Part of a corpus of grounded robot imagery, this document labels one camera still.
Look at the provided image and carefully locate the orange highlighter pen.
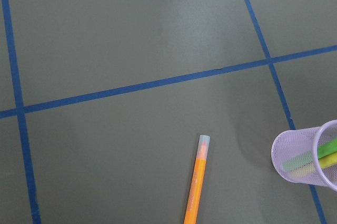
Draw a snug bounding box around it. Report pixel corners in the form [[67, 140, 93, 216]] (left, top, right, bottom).
[[183, 135, 210, 224]]

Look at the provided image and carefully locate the green highlighter pen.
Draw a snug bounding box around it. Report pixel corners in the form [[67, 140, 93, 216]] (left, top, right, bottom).
[[283, 137, 337, 172]]

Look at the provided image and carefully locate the yellow highlighter pen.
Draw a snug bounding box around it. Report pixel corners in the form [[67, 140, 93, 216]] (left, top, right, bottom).
[[289, 151, 337, 179]]

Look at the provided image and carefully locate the lilac mesh pen holder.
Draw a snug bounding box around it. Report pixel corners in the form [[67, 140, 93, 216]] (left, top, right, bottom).
[[271, 120, 336, 191]]

